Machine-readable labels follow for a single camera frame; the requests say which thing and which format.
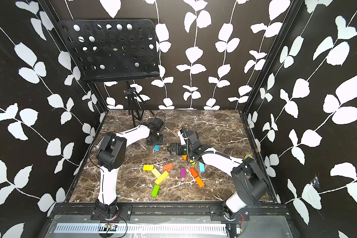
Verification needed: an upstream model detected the black music stand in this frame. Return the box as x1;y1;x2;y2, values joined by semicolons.
58;19;160;121

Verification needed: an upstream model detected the light blue block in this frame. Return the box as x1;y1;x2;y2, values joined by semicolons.
199;162;205;173

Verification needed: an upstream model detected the white perforated strip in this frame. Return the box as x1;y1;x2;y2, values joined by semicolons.
52;223;227;235

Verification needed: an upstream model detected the green block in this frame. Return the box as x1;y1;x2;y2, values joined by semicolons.
151;184;160;197

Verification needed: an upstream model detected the yellow tape roll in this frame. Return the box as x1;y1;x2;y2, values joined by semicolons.
244;154;253;160

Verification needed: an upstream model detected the pale yellow block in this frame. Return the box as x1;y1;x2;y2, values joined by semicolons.
151;168;161;178

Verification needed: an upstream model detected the orange block front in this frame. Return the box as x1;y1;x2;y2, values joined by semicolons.
195;176;205;188

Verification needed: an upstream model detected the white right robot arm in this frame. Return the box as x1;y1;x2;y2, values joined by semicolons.
168;127;269;220

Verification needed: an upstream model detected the long yellow block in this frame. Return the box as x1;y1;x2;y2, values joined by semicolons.
155;171;169;185

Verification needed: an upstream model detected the purple block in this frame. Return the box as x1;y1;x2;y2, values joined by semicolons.
180;167;186;182

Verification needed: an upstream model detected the black front rail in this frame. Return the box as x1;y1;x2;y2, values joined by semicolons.
51;201;292;223

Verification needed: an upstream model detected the red block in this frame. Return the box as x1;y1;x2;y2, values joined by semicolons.
189;168;199;178

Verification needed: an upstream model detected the red-orange block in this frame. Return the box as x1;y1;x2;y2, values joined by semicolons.
163;163;173;171

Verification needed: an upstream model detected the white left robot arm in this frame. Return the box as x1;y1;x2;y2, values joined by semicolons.
90;117;165;222

